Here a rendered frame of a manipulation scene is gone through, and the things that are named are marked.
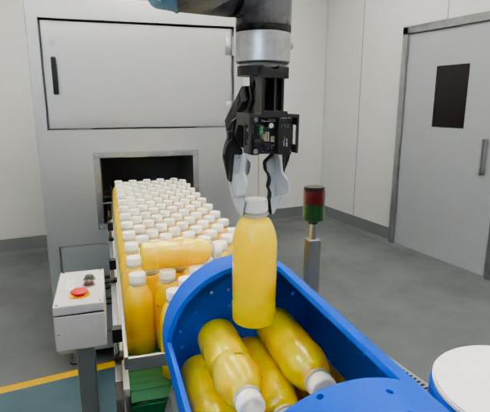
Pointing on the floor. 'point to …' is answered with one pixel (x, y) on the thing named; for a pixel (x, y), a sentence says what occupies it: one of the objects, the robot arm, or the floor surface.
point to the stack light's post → (312, 263)
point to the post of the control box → (88, 379)
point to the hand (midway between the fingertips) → (255, 204)
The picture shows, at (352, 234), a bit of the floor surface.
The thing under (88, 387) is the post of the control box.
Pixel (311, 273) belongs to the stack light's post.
